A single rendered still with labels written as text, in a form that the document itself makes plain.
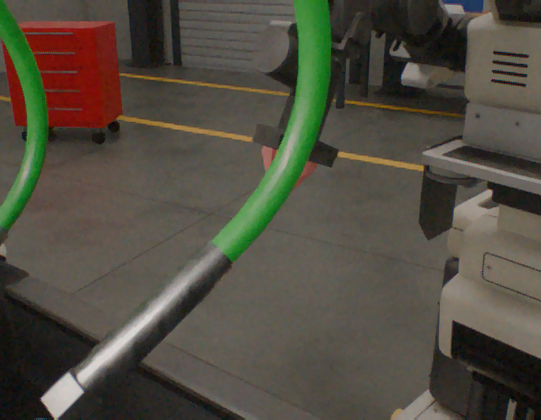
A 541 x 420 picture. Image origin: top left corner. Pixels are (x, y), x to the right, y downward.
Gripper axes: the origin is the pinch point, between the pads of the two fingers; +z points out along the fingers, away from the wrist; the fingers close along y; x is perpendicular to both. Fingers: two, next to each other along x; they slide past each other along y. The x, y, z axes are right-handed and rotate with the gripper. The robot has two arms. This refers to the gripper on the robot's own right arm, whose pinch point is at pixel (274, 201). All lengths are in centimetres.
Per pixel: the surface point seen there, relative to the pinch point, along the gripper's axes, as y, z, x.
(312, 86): 35, -7, -41
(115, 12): -712, -147, 371
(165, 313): 34, 4, -43
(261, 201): 35, -2, -41
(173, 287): 34, 3, -43
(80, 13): -760, -133, 347
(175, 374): 14.9, 16.6, -22.3
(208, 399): 19.4, 16.7, -22.1
